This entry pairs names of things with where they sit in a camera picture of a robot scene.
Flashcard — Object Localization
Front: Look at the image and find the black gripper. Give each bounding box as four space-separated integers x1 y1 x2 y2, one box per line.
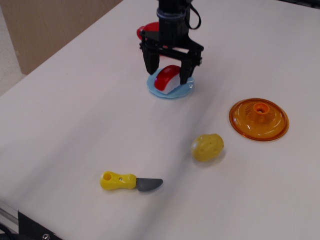
139 7 204 85

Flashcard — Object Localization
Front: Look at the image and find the red and white toy sushi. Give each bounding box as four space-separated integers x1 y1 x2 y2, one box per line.
154 65 181 95

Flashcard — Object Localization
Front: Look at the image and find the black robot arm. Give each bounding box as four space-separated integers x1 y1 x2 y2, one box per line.
139 0 204 85

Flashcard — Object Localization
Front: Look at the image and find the light blue toy plate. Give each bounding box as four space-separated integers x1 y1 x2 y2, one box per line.
146 68 195 99

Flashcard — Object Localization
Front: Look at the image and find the red plastic toy cup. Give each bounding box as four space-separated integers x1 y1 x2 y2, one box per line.
136 21 159 43

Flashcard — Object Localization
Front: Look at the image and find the yellow toy potato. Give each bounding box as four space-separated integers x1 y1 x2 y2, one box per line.
191 133 224 162

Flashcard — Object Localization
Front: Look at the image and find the orange transparent plastic lid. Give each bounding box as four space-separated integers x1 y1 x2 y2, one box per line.
229 98 290 142

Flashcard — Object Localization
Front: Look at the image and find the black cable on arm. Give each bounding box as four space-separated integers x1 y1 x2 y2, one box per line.
186 2 202 30

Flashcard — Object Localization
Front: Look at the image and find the yellow handled toy knife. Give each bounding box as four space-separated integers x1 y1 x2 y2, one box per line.
99 171 164 192

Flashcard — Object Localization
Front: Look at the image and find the black metal corner bracket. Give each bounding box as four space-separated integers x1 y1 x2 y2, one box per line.
18 211 62 240

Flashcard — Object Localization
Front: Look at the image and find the black cable bottom left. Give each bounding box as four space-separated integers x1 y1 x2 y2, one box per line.
0 223 13 240

